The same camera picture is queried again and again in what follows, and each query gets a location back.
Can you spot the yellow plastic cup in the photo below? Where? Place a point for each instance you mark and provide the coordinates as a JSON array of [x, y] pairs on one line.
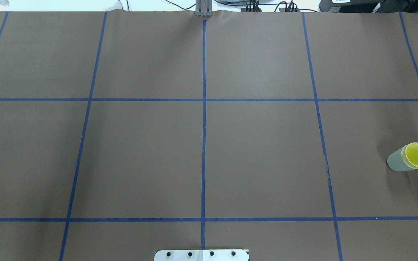
[[410, 155]]

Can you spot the green plastic cup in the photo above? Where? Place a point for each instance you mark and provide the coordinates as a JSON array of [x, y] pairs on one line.
[[397, 161]]

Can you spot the aluminium frame post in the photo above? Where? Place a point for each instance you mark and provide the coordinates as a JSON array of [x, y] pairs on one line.
[[203, 8]]

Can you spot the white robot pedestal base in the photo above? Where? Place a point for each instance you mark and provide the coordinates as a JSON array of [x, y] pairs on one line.
[[203, 255]]

